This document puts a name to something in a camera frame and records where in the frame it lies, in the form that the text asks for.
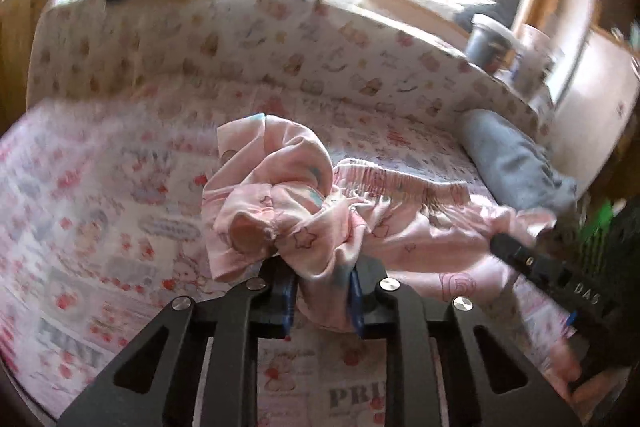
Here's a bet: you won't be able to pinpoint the pink cartoon print pants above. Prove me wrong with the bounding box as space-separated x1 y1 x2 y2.
201 114 555 331

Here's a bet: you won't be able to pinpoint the right hand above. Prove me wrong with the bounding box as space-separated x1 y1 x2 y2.
546 339 629 409

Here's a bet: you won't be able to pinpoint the green checkered box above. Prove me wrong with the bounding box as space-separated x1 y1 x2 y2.
578 196 639 303

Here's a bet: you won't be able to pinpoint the grey folded sweatpants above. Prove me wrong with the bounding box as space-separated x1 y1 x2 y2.
457 109 577 217

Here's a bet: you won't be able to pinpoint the pink print bed sheet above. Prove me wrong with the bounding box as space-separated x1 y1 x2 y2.
1 78 490 417

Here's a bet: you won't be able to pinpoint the white cabinet door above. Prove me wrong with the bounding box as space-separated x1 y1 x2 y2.
548 28 639 196

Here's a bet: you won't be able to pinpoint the white plastic cup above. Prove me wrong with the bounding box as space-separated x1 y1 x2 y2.
510 25 556 100

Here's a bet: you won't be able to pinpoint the bear print bed bumper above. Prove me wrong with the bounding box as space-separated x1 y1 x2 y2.
26 0 540 135

